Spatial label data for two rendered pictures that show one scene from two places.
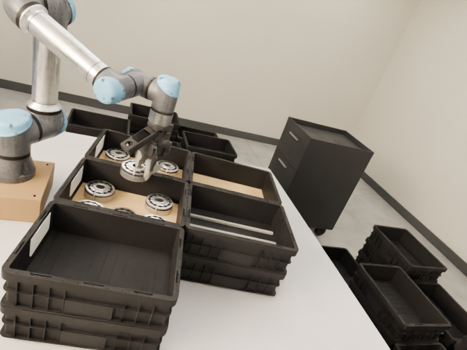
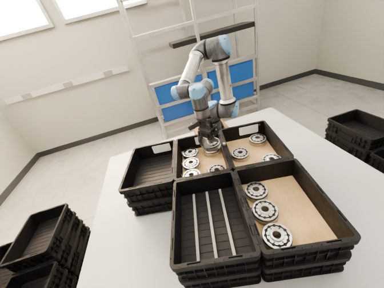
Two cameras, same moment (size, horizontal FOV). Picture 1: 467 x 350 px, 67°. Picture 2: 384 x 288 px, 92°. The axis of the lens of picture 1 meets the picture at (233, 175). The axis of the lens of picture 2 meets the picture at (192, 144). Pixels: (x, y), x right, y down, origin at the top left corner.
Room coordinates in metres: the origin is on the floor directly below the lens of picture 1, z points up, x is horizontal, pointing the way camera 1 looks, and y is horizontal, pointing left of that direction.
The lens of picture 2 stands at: (1.26, -0.53, 1.57)
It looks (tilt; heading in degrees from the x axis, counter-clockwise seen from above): 33 degrees down; 108
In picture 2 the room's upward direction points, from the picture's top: 15 degrees counter-clockwise
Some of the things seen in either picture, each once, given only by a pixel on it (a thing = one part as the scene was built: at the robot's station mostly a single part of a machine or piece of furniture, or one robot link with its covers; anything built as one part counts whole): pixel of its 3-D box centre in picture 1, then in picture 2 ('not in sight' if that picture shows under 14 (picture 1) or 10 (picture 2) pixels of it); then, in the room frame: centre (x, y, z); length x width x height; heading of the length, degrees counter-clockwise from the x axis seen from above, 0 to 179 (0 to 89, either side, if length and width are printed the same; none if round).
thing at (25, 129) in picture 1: (14, 131); (211, 110); (1.05, 0.77, 0.97); 0.13 x 0.12 x 0.14; 170
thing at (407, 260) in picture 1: (391, 271); not in sight; (2.01, -1.22, 0.37); 0.40 x 0.30 x 0.45; 23
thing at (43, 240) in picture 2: not in sight; (56, 247); (-0.18, -0.03, 0.37); 0.40 x 0.30 x 0.45; 113
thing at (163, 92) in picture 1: (165, 94); (199, 96); (1.08, 0.29, 1.27); 0.09 x 0.08 x 0.11; 80
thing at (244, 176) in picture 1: (230, 187); (282, 206); (1.40, -0.01, 0.87); 0.40 x 0.30 x 0.11; 103
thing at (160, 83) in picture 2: not in sight; (203, 70); (0.78, 2.29, 0.91); 1.70 x 0.10 x 0.05; 23
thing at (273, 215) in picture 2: not in sight; (264, 210); (1.33, -0.02, 0.86); 0.10 x 0.10 x 0.01
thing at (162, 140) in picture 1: (156, 138); (206, 126); (1.09, 0.29, 1.11); 0.09 x 0.08 x 0.12; 148
